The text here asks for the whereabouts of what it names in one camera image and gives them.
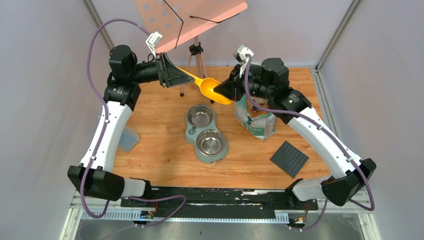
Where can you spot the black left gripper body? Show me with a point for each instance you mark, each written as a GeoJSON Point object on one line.
{"type": "Point", "coordinates": [164, 71]}

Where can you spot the near steel bowl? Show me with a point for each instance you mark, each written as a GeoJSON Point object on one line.
{"type": "Point", "coordinates": [210, 143]}

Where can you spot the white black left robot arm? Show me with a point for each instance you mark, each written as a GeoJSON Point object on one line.
{"type": "Point", "coordinates": [94, 176]}

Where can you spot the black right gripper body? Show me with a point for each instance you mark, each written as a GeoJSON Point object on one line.
{"type": "Point", "coordinates": [239, 83]}

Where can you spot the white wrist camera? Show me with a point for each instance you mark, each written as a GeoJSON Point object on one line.
{"type": "Point", "coordinates": [151, 42]}
{"type": "Point", "coordinates": [243, 55]}

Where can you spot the dark grey studded plate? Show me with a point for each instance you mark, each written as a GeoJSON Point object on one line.
{"type": "Point", "coordinates": [289, 159]}

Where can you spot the yellow plastic scoop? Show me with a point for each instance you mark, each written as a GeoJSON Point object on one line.
{"type": "Point", "coordinates": [206, 87]}

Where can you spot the pink music stand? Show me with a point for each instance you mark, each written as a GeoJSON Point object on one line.
{"type": "Point", "coordinates": [181, 21]}

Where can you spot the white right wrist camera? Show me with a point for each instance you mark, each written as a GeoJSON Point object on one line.
{"type": "Point", "coordinates": [243, 55]}

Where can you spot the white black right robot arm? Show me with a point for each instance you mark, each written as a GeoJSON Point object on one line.
{"type": "Point", "coordinates": [349, 173]}

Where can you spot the green dog food bag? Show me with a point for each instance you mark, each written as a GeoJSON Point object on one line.
{"type": "Point", "coordinates": [259, 123]}

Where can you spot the green double pet bowl stand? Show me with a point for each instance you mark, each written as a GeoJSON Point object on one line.
{"type": "Point", "coordinates": [190, 135]}

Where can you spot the clear blue water bottle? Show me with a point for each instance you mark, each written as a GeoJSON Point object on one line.
{"type": "Point", "coordinates": [128, 139]}

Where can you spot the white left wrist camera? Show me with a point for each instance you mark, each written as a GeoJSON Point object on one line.
{"type": "Point", "coordinates": [151, 42]}

